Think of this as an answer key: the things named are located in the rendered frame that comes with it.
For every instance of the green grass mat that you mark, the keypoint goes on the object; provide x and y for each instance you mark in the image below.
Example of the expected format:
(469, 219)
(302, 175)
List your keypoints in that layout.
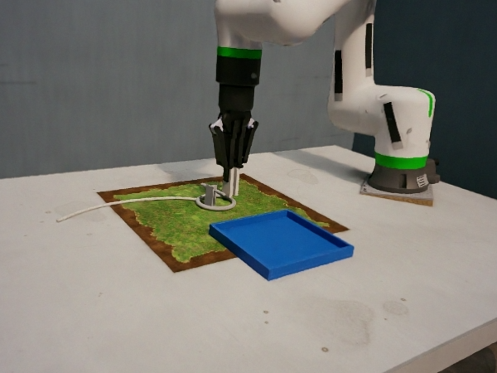
(177, 231)

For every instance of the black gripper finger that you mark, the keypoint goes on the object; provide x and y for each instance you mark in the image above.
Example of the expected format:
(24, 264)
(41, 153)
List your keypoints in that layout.
(242, 146)
(224, 152)

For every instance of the grey cable loop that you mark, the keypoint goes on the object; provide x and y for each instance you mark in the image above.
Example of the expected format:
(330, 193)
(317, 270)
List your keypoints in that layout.
(216, 208)

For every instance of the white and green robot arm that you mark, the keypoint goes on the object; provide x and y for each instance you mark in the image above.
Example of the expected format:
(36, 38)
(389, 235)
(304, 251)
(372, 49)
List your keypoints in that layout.
(400, 118)

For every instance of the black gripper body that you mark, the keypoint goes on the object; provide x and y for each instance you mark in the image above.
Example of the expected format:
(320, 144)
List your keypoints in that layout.
(236, 99)

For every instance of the blue tray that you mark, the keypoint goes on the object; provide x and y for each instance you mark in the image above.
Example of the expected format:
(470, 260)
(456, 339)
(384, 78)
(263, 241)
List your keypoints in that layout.
(278, 237)

